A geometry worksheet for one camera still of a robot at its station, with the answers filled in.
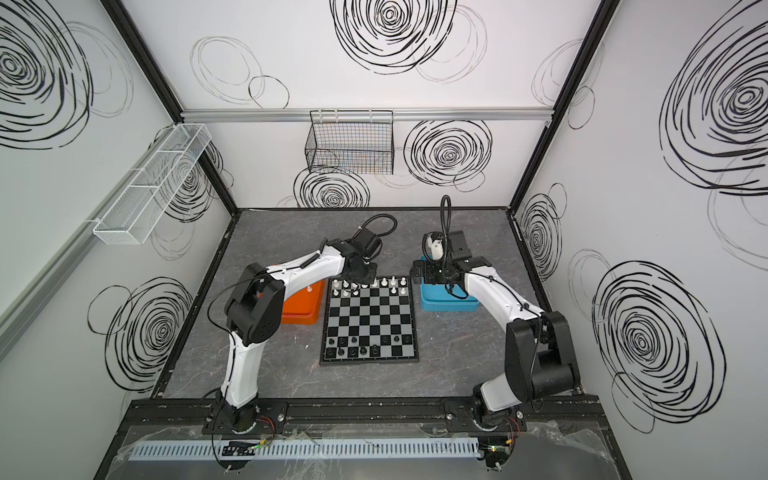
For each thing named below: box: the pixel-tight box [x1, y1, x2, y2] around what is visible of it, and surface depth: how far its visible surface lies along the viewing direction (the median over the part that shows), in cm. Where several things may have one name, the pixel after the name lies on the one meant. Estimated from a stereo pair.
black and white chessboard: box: [319, 275, 419, 365], surface depth 90 cm
